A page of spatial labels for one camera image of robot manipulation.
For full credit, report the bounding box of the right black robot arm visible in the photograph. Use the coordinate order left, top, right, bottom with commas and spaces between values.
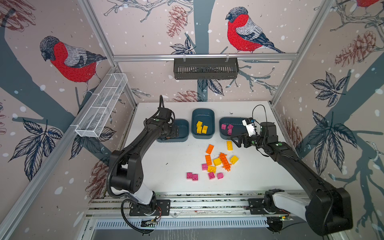
231, 118, 353, 237

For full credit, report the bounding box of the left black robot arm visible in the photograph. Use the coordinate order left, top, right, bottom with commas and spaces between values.
106, 96, 179, 236

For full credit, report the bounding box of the yellow long lego brick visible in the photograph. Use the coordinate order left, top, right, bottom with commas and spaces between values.
227, 141, 233, 151

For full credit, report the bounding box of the left teal bin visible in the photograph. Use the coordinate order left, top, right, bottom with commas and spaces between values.
157, 119, 190, 143

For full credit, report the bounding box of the teal bin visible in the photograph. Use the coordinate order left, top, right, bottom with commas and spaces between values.
219, 117, 256, 140
191, 108, 215, 139
157, 119, 190, 143

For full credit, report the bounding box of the right teal bin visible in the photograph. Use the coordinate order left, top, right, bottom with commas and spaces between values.
219, 117, 256, 140

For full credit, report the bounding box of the orange fence lego piece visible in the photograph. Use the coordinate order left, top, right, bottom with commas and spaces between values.
219, 153, 231, 172

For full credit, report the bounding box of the orange long lego upper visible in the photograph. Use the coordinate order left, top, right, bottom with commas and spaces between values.
206, 144, 214, 155

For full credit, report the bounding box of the orange long lego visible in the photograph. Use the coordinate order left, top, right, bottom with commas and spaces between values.
206, 144, 214, 155
205, 155, 212, 166

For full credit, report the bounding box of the middle teal bin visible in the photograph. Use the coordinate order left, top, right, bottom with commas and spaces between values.
191, 108, 215, 139

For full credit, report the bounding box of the orange long lego centre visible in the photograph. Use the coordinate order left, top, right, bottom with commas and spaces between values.
205, 155, 212, 166

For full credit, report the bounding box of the pink lego bottom left pair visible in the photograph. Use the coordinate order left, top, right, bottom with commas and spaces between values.
192, 174, 199, 181

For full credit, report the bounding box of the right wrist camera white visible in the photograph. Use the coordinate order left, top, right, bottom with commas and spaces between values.
242, 118, 257, 137

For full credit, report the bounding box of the black hanging wall basket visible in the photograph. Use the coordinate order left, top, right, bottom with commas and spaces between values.
174, 58, 239, 80

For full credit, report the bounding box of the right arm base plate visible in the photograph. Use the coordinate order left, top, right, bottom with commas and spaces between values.
248, 198, 289, 215

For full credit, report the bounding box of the white wire mesh shelf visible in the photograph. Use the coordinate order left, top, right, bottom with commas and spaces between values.
75, 73, 128, 138

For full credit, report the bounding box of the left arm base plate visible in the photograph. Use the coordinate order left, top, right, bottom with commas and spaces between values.
129, 200, 171, 217

